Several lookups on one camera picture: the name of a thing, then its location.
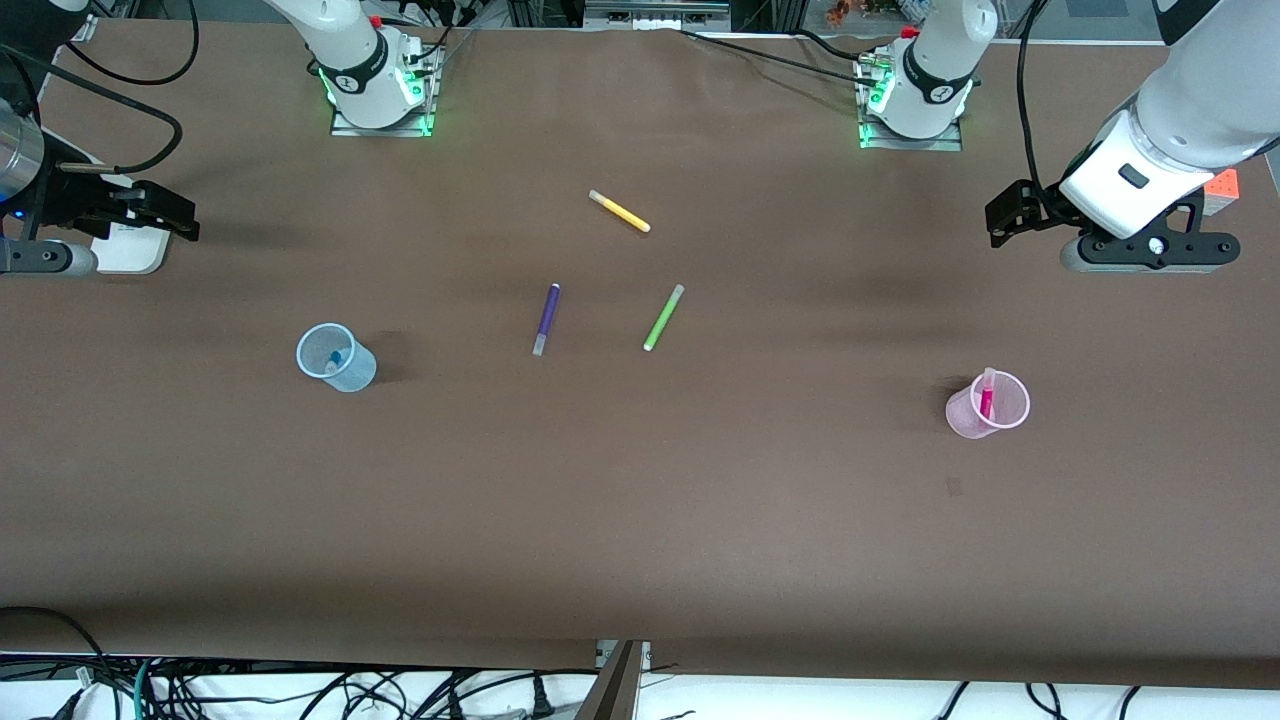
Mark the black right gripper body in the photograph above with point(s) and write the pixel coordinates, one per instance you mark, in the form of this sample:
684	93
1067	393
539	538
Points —
68	205

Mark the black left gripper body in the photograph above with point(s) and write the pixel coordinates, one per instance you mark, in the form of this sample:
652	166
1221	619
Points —
1040	207

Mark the pink marker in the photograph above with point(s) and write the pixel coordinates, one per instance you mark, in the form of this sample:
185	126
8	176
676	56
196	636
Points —
987	395

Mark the blue marker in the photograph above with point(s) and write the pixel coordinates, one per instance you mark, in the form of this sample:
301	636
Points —
333	360

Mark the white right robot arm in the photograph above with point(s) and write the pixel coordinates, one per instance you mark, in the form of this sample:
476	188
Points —
350	60

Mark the flat white box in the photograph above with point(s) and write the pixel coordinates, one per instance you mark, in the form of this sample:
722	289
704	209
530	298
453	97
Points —
135	255

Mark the orange cube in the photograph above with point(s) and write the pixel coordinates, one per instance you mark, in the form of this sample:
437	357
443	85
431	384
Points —
1222	190

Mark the translucent pink plastic cup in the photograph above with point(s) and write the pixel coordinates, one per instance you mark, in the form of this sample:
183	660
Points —
965	415

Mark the translucent blue plastic cup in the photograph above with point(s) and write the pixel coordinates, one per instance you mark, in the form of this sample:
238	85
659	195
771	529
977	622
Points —
345	375

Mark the green marker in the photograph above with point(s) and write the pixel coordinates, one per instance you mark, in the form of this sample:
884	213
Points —
663	318

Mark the purple marker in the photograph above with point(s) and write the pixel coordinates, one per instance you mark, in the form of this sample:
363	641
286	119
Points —
546	320

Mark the yellow marker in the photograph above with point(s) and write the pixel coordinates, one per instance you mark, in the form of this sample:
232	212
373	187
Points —
620	211

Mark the brown table cover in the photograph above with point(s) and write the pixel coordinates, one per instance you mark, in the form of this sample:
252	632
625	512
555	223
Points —
640	500

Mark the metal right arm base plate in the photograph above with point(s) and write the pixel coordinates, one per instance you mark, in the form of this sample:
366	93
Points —
400	125

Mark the wooden table post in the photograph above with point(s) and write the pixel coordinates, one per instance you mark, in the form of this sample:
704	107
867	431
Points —
615	685

